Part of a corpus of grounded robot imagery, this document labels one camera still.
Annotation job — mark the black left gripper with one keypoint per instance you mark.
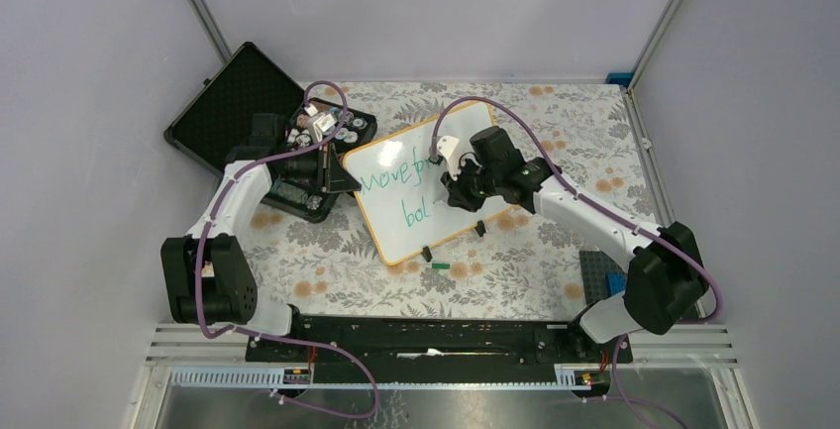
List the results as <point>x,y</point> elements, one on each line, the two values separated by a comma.
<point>331,175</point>

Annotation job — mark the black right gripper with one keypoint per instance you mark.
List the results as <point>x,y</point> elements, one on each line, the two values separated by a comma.
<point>458,196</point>

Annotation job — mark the yellow framed whiteboard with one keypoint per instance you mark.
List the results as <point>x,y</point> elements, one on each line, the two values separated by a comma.
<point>399,185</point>

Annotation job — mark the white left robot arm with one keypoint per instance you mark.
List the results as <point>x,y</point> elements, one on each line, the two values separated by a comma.
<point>207,276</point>

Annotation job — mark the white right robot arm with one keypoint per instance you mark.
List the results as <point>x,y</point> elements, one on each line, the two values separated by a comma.
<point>662,264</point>

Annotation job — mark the black whiteboard foot clip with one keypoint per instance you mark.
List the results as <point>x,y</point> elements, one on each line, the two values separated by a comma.
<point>427,254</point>
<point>480,228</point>

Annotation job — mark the floral table mat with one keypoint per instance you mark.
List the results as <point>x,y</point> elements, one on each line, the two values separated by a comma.
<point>524,267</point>

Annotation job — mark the black poker chip case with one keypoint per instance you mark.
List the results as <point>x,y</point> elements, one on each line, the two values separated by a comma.
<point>220,117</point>

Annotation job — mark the grey lego baseplate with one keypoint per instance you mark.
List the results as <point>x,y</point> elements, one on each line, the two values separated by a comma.
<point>594,266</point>

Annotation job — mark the blue lego brick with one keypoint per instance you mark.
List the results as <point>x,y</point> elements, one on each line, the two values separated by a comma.
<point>615,283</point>

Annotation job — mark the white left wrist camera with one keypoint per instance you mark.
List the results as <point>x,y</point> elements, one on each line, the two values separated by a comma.
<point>319,124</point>

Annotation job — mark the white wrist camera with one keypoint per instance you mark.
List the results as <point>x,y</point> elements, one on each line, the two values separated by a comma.
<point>446,149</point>
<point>319,124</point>

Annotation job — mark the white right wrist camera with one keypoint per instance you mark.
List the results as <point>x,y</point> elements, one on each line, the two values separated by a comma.
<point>446,149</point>

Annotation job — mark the blue corner bracket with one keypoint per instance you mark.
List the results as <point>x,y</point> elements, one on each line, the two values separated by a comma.
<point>622,79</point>

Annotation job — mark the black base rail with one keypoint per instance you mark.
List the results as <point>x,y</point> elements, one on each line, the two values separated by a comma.
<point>436,351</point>

